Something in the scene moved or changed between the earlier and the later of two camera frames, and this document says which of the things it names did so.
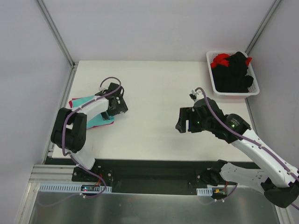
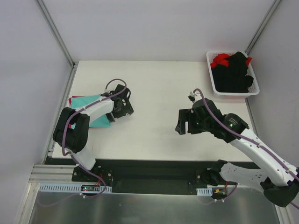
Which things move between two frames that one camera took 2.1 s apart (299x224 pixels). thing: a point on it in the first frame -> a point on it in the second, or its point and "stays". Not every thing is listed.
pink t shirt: [70, 104] -> [74, 96]
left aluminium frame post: [56, 33] stays
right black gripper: [189, 119] stays
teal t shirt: [95, 121] stays
